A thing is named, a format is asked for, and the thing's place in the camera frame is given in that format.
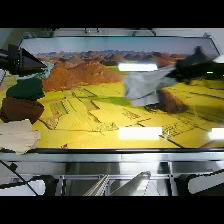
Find grey garment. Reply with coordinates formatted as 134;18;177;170
122;63;180;108

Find dark green garment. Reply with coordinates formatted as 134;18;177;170
5;76;46;102

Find brown garment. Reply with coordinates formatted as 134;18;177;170
0;96;46;125

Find beige garment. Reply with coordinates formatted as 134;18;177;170
0;119;42;156

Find silver frame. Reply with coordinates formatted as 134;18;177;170
0;151;224;197

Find black cable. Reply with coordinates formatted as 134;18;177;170
0;159;40;197

